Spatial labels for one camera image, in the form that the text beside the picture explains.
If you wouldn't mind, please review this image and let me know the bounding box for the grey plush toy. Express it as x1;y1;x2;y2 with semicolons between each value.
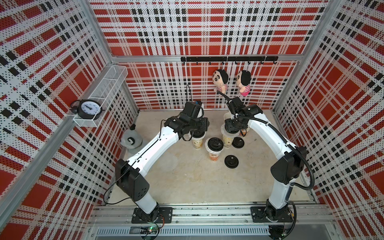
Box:
121;124;148;155

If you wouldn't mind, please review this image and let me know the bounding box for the paper milk tea cup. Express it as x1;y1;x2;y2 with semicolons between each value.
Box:
209;151;221;161
192;138;204;150
223;136;234;148

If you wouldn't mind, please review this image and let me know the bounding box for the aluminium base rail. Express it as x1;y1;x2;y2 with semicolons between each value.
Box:
85;202;342;240

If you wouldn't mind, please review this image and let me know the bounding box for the black lid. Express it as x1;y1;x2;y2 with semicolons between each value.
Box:
224;155;239;169
225;126;240;134
232;137;245;149
207;137;224;152

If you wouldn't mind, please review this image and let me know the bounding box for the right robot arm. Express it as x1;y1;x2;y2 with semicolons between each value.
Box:
224;95;315;222

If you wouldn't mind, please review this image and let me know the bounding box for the black hook rail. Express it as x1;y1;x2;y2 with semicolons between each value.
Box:
181;56;279;64

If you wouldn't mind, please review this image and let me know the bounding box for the plush doll blue striped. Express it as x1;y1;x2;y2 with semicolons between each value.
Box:
213;70;229;94

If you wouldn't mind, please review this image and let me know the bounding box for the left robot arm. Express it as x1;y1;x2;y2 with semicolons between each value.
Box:
115;101;210;218

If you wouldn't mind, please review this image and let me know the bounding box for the black lid front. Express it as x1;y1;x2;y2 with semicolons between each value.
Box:
224;155;239;169

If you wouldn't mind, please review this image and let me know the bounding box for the black round alarm clock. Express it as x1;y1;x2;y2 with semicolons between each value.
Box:
70;100;103;120

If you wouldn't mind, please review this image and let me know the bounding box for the plush doll pink striped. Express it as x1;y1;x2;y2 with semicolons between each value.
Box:
236;70;251;97

